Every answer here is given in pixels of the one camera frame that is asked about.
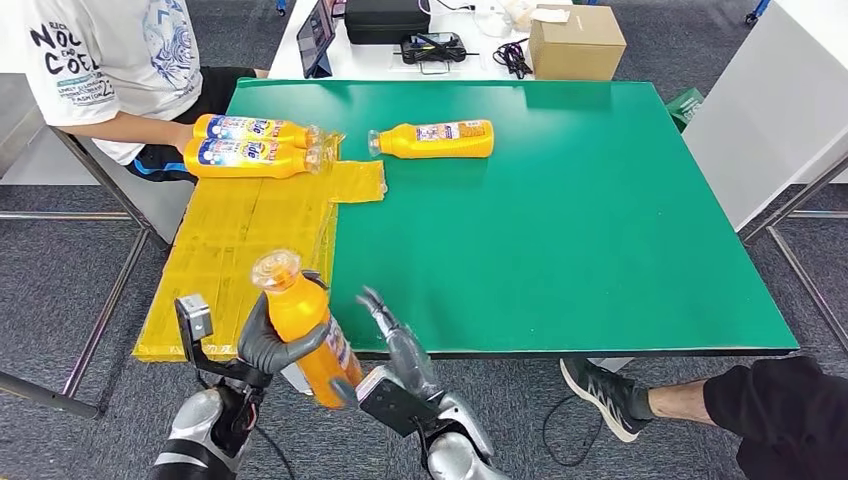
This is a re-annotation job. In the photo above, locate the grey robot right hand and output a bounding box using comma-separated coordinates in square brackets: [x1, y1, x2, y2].
[331, 285, 441, 407]

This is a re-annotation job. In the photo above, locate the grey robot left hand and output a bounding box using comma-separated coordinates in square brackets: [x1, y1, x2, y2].
[236, 270, 331, 390]

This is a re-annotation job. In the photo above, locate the orange detergent bottle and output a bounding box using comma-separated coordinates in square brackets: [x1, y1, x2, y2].
[192, 113, 326, 150]
[250, 248, 366, 411]
[182, 137, 326, 180]
[367, 119, 496, 160]

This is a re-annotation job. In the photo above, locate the white table foot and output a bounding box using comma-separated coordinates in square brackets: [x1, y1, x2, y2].
[586, 356, 634, 374]
[278, 360, 316, 397]

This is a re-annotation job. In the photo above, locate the yellow taped cardboard sheet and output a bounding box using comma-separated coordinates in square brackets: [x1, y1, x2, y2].
[132, 132, 388, 364]

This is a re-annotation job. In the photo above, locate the person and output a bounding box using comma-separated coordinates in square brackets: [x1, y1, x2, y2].
[559, 355, 848, 480]
[23, 0, 270, 185]

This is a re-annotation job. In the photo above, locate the black tablet with stand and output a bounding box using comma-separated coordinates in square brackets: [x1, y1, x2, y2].
[296, 0, 337, 79]

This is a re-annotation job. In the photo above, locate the black sneaker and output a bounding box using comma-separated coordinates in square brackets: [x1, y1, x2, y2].
[559, 357, 654, 444]

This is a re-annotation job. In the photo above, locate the white desk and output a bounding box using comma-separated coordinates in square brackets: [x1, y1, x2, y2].
[268, 0, 580, 82]

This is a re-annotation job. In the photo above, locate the black carrying case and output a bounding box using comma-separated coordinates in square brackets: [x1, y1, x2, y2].
[344, 0, 432, 45]

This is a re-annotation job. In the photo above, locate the black handheld controller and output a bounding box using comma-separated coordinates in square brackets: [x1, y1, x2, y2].
[400, 31, 468, 65]

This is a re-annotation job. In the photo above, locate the clear plastic bag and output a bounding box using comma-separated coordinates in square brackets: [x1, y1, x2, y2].
[474, 0, 513, 38]

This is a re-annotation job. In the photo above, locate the brown cardboard box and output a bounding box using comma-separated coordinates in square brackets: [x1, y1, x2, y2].
[529, 3, 628, 81]

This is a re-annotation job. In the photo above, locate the green box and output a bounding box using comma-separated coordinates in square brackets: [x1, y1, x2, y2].
[666, 86, 706, 134]

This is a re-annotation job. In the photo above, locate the white side table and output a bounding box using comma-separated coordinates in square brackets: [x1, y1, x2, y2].
[682, 0, 848, 233]

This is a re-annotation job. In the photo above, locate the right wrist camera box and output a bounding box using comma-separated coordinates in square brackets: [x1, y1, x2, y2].
[356, 365, 444, 440]

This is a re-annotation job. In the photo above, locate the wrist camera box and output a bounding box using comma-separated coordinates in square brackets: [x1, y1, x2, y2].
[356, 365, 444, 440]
[174, 294, 274, 390]

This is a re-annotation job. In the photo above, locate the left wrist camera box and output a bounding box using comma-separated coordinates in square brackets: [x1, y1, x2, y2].
[174, 294, 274, 390]

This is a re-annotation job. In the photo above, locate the thin black cable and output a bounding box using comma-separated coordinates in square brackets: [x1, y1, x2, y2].
[541, 395, 605, 469]

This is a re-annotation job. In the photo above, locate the black coiled cable bundle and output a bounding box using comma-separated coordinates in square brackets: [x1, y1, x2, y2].
[492, 37, 535, 80]

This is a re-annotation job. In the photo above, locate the metal table frame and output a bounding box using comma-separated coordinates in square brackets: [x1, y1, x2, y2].
[736, 152, 848, 352]

